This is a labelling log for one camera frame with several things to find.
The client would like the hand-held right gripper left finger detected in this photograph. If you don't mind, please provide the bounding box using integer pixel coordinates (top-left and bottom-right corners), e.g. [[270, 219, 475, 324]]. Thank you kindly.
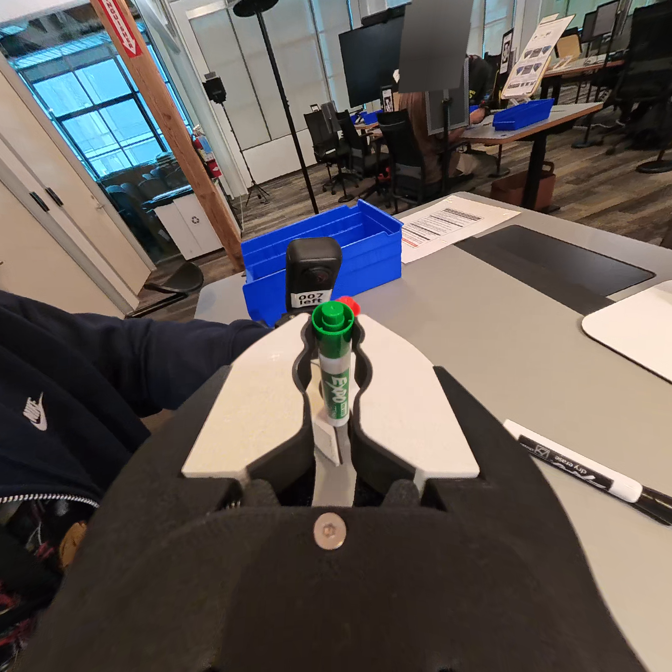
[[182, 313, 316, 481]]

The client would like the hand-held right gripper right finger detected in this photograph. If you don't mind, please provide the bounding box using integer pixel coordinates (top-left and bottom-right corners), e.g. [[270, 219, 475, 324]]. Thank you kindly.
[[352, 315, 481, 481]]

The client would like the green marker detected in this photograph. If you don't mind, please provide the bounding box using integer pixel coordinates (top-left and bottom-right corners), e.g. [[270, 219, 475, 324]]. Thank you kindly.
[[308, 300, 364, 465]]

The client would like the black marker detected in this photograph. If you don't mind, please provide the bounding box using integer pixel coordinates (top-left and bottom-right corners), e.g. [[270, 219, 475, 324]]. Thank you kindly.
[[504, 419, 672, 527]]

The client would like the person's left forearm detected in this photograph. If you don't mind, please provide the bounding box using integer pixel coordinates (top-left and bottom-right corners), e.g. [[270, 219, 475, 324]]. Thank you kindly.
[[95, 315, 276, 421]]

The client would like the large blue plastic bin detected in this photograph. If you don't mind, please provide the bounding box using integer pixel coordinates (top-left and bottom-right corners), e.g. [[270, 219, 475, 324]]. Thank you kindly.
[[242, 200, 404, 327]]

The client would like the black office chair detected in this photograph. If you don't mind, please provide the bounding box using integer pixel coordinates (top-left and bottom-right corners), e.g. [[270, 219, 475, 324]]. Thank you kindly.
[[305, 103, 366, 202], [126, 260, 207, 320]]

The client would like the white waste cabinet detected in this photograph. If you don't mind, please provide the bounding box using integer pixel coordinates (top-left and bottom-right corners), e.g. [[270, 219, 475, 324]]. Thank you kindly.
[[155, 189, 228, 261]]

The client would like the printed paper sheet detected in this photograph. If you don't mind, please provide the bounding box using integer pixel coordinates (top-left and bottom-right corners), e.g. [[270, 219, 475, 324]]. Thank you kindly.
[[399, 195, 522, 264]]

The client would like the red fire extinguisher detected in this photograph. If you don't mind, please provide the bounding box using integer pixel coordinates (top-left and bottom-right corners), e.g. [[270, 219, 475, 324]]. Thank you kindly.
[[192, 126, 224, 182]]

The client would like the black floor lamp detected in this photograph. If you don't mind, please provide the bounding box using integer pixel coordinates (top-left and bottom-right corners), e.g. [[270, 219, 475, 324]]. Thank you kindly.
[[233, 0, 322, 217]]

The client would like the black computer monitor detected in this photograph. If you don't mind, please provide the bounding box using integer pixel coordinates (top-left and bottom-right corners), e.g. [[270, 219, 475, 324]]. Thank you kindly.
[[338, 6, 410, 111]]

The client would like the small blue bin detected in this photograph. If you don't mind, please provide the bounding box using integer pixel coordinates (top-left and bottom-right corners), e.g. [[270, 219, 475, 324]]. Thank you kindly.
[[492, 98, 556, 133]]

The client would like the small printed table sign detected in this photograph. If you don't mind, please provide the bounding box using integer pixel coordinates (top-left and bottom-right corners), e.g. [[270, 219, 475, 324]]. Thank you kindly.
[[502, 13, 576, 102]]

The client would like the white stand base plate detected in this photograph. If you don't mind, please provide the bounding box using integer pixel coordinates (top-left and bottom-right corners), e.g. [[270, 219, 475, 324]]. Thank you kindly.
[[581, 280, 672, 384]]

